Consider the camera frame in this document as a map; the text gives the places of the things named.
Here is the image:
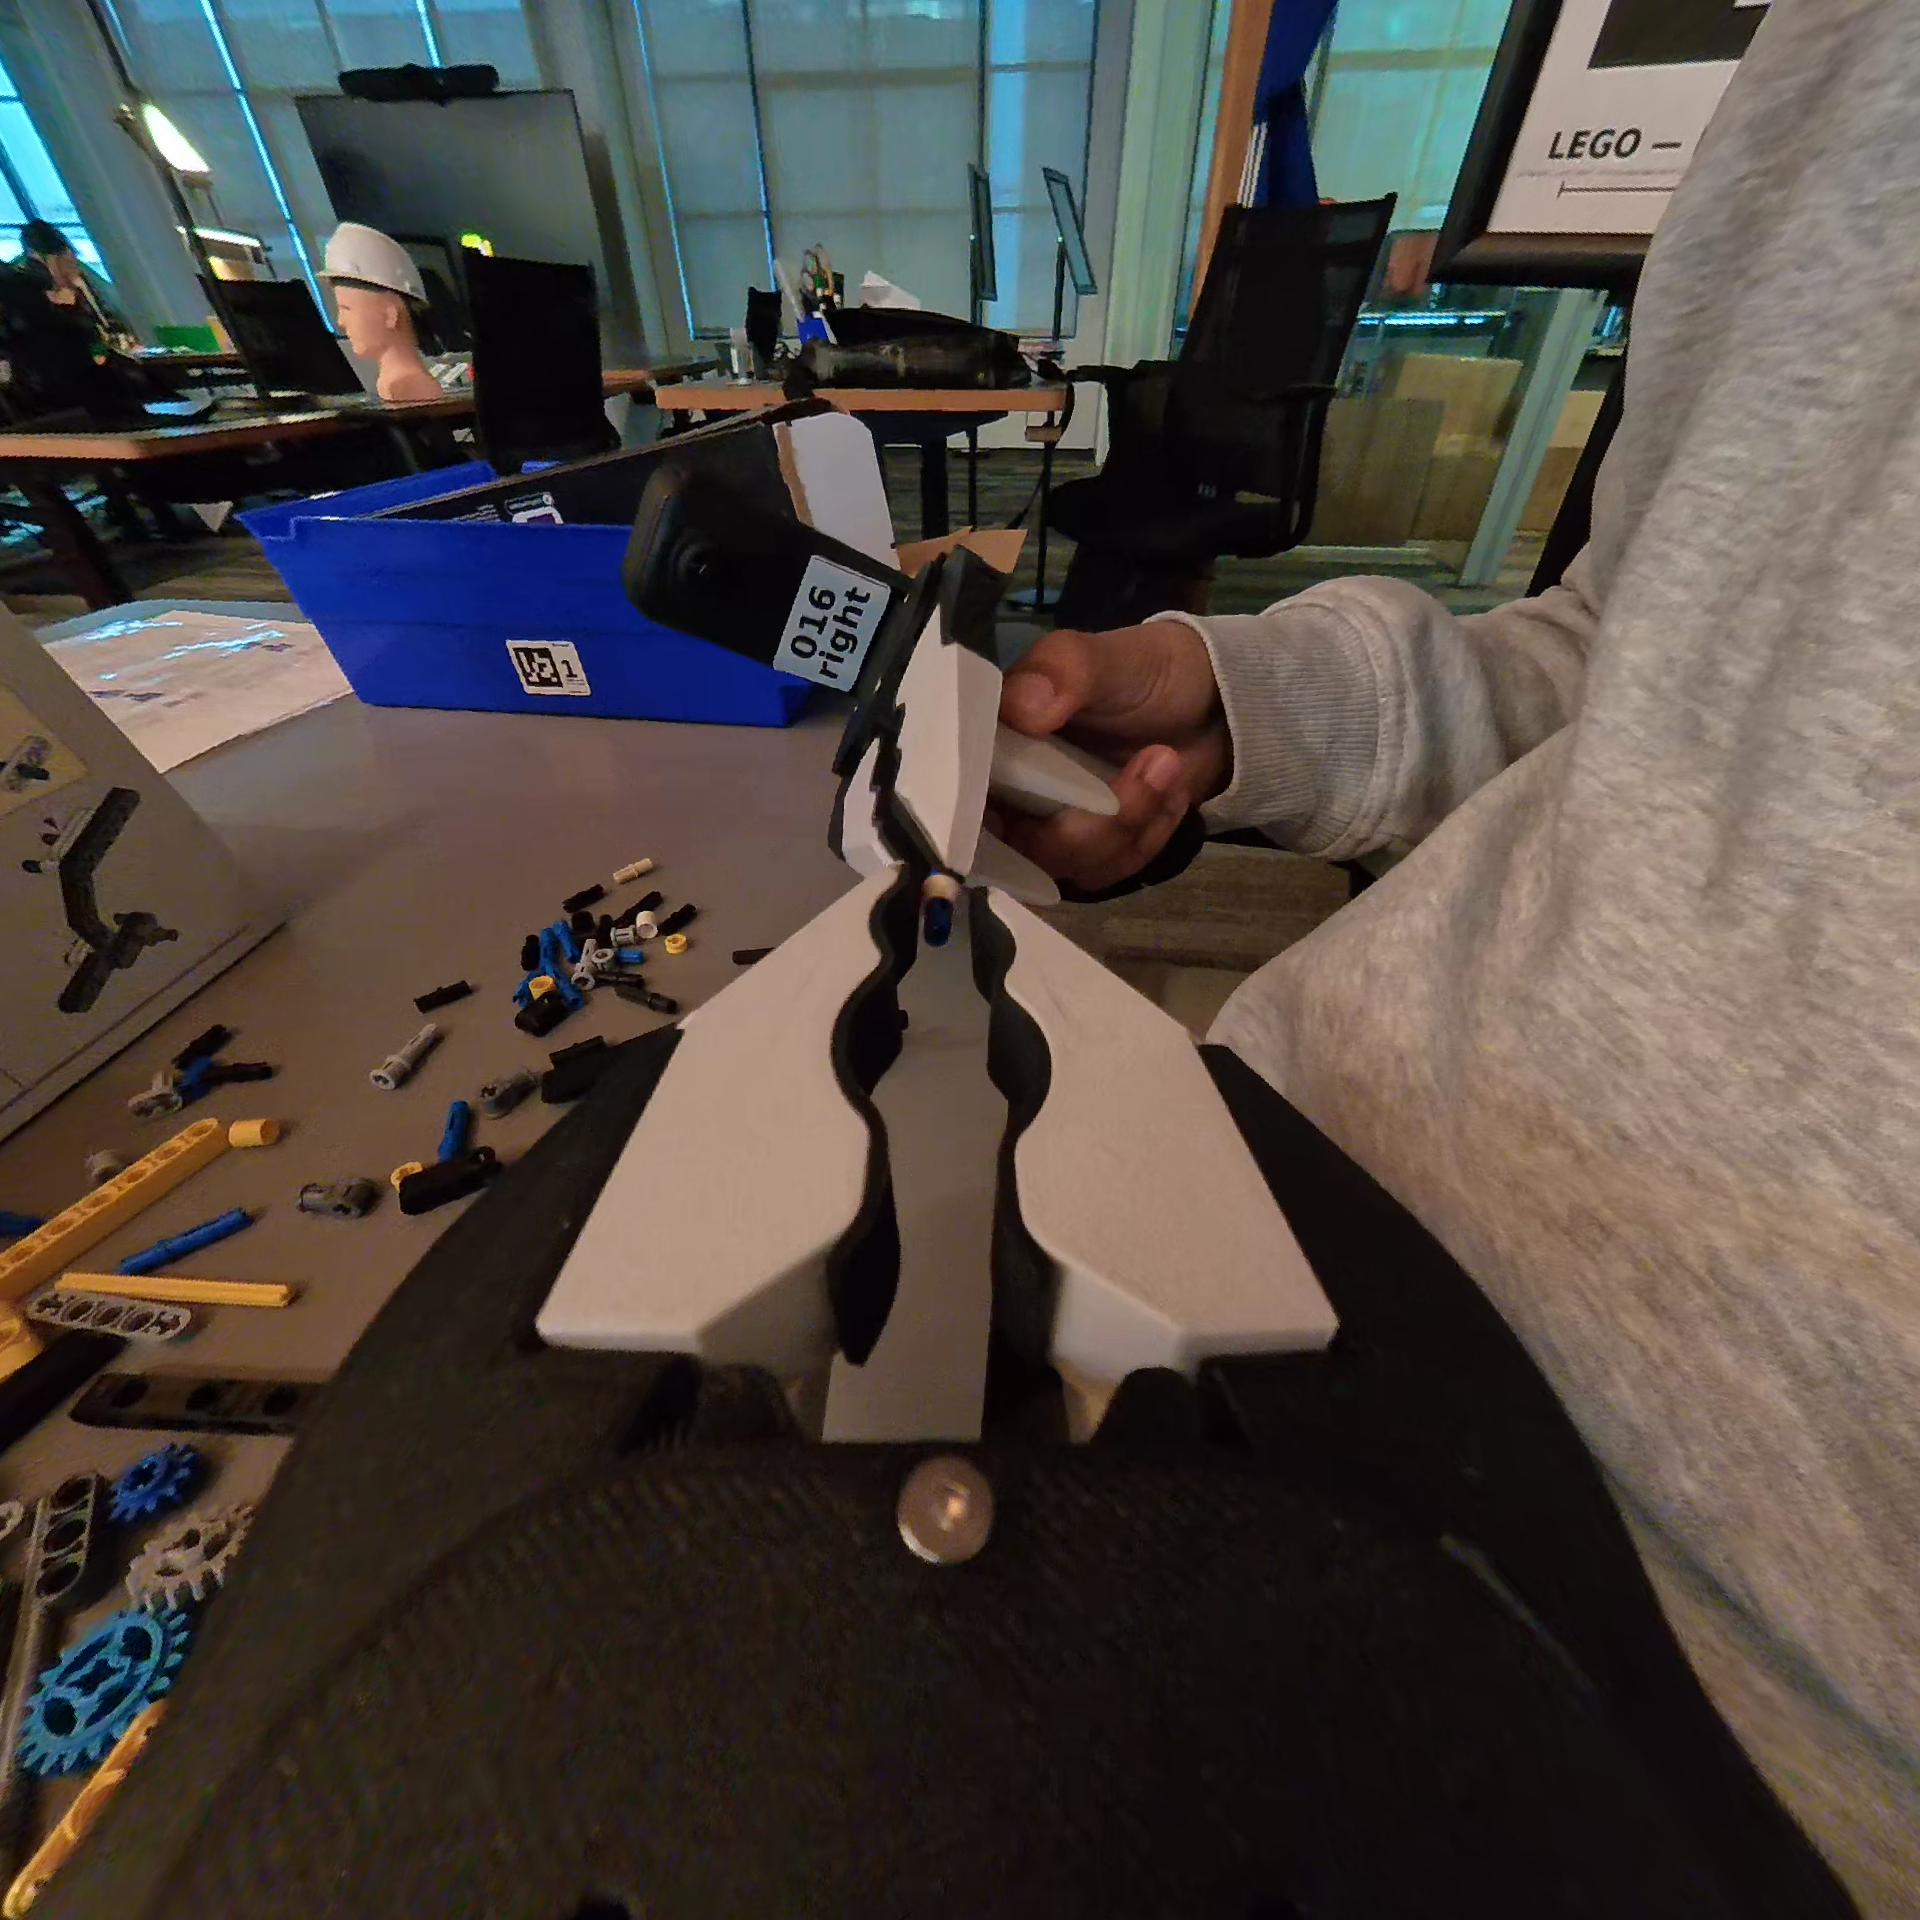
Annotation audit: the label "blue hanging cloth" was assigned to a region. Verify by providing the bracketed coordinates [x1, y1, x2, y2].
[1248, 0, 1340, 211]

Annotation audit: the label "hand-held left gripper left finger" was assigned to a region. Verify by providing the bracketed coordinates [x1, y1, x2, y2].
[536, 870, 921, 1440]

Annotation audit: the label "person's right forearm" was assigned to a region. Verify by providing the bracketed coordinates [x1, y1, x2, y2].
[1153, 573, 1653, 903]

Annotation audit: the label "large black display screen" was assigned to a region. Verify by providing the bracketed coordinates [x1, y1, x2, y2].
[294, 87, 590, 325]

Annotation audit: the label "white hard hat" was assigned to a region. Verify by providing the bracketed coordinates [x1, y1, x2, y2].
[316, 218, 435, 312]

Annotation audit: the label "blue plastic bin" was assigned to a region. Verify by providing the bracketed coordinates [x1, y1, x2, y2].
[237, 457, 824, 730]

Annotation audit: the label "black framed poster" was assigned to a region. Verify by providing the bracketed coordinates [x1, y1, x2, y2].
[1422, 0, 1777, 290]

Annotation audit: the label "pile of lego beams and gears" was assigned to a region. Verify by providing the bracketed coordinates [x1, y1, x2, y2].
[0, 1115, 313, 1920]

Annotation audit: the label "black bag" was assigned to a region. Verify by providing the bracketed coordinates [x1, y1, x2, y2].
[785, 303, 1041, 395]

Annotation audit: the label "grey lego instruction booklet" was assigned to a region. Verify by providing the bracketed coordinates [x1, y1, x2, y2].
[0, 603, 290, 1143]

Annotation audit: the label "black office chair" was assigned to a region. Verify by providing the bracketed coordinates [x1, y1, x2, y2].
[1041, 192, 1401, 605]

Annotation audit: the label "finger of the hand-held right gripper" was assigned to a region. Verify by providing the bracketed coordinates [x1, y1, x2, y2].
[897, 607, 1009, 889]
[834, 730, 923, 885]

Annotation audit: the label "wooden post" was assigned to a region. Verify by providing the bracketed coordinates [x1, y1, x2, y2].
[1189, 0, 1281, 290]

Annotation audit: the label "stack of cardboard boxes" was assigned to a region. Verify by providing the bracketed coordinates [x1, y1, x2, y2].
[1316, 347, 1601, 543]

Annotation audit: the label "mannequin head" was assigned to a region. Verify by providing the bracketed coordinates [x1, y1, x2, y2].
[329, 273, 449, 407]

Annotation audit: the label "printed paper sheet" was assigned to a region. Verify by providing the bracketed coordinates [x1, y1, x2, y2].
[42, 603, 356, 777]

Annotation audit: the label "black computer monitor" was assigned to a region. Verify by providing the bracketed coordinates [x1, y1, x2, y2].
[460, 247, 618, 471]
[200, 273, 365, 405]

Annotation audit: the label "scattered small lego pins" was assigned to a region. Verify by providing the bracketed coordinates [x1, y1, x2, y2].
[82, 854, 777, 1221]

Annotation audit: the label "long wooden desk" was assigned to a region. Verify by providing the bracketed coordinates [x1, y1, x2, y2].
[0, 355, 723, 505]

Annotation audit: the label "person's right hand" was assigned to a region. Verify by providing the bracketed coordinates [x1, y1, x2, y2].
[988, 614, 1237, 894]

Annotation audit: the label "person's grey hoodie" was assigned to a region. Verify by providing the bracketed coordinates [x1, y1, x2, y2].
[1205, 0, 1920, 1920]

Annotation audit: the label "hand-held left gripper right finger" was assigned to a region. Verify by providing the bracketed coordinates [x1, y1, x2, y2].
[966, 881, 1341, 1440]

